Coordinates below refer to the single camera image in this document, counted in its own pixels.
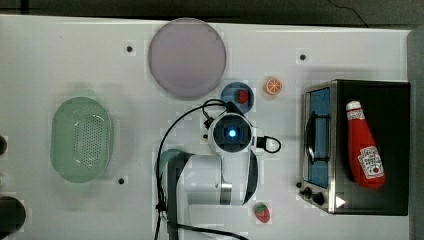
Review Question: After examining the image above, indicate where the orange slice toy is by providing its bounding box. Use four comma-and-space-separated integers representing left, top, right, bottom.
264, 77, 283, 96

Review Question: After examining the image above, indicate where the red strawberry toy on table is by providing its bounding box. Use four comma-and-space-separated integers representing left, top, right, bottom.
254, 203, 270, 223

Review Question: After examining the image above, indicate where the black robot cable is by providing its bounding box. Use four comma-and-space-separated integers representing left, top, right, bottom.
153, 98, 282, 240

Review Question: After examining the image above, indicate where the blue bowl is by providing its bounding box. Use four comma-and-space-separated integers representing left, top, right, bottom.
221, 82, 254, 114

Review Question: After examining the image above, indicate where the black cylinder upper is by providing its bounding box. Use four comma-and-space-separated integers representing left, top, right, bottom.
0, 136, 7, 156

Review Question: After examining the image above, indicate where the green perforated colander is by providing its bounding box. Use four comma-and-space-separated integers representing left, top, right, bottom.
50, 97, 114, 183

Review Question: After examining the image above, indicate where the lilac round plate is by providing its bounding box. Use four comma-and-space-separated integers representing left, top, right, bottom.
148, 18, 227, 98

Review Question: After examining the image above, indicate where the black cylinder lower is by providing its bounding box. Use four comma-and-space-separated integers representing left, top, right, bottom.
0, 196, 26, 239

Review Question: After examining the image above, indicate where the black cylinder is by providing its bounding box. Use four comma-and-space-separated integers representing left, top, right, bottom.
0, 196, 26, 239
0, 136, 7, 156

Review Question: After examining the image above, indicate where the green metal cup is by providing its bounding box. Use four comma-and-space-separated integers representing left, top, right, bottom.
159, 149, 192, 178

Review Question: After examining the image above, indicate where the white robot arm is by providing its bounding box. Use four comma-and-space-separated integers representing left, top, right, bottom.
166, 113, 258, 240

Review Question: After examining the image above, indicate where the red strawberry in bowl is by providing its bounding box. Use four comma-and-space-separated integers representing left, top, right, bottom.
237, 90, 249, 104

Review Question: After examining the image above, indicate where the plush red ketchup bottle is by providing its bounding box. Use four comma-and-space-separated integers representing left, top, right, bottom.
346, 101, 386, 189

